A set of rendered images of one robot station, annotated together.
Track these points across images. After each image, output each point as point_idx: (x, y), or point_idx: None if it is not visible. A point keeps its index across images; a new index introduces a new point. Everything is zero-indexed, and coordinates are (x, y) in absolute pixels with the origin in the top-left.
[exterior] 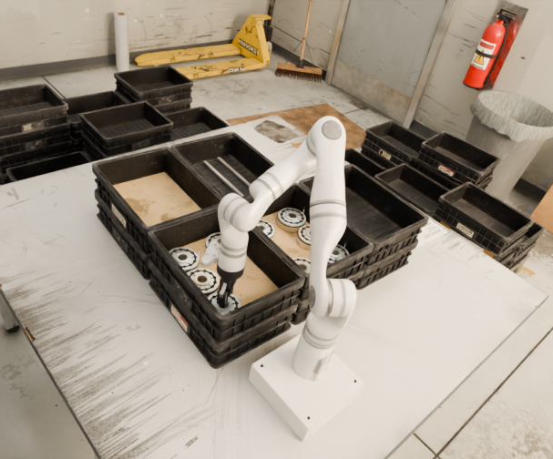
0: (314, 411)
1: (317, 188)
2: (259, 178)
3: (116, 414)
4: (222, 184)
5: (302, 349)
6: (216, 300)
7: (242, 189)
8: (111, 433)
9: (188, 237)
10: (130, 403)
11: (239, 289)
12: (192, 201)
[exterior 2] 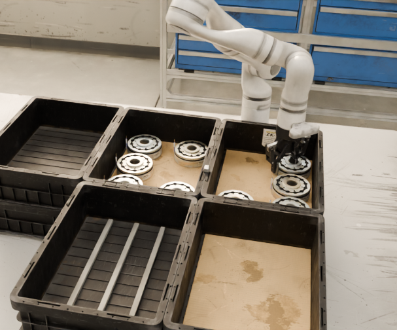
0: None
1: (235, 23)
2: (273, 42)
3: None
4: (120, 283)
5: (269, 116)
6: (296, 165)
7: (108, 259)
8: None
9: None
10: (386, 210)
11: (258, 176)
12: (195, 279)
